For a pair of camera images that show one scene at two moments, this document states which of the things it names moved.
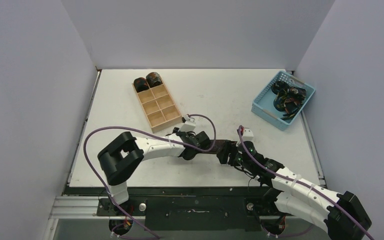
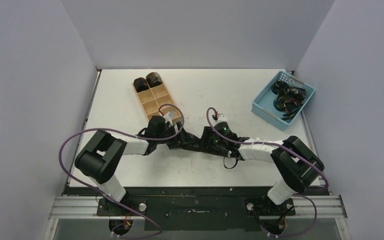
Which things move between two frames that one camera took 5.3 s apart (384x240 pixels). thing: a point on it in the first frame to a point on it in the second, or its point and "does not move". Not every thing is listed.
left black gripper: (176, 130) to (179, 128)
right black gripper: (232, 151) to (207, 142)
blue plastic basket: (263, 105) does not move
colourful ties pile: (288, 99) does not move
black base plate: (195, 209) does not move
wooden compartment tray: (159, 107) does not move
